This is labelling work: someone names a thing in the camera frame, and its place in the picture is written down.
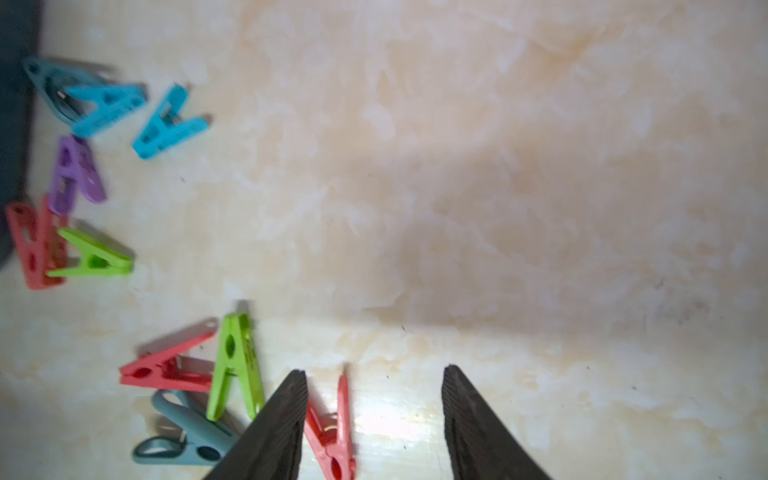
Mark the red clothespin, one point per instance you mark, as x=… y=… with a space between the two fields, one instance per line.
x=40 y=248
x=162 y=364

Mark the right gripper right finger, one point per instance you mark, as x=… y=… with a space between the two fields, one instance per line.
x=480 y=446

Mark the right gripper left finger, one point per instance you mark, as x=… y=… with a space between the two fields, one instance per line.
x=271 y=446

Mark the purple clothespin in pile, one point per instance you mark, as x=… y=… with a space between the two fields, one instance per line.
x=74 y=171

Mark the slate clothespin in pile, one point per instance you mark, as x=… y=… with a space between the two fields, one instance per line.
x=202 y=442

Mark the green clothespin in pile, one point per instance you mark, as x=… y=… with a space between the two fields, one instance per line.
x=236 y=360

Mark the dark teal storage box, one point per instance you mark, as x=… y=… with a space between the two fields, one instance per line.
x=20 y=34

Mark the crimson clothespin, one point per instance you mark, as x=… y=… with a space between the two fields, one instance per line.
x=330 y=436

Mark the dark teal clothespin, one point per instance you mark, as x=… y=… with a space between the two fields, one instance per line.
x=51 y=79

